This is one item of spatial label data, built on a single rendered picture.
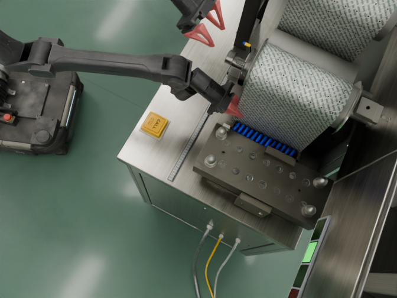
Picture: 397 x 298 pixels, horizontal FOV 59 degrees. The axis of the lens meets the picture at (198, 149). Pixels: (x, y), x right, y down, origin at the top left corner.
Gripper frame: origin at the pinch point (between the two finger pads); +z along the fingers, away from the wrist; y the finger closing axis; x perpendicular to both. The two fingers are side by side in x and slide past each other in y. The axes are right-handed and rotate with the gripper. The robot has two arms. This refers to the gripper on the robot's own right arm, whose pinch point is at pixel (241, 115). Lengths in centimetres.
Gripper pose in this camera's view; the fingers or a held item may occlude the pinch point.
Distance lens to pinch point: 108.3
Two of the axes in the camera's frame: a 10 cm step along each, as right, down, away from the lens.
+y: -4.5, 8.4, -3.0
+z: 7.6, 5.4, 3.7
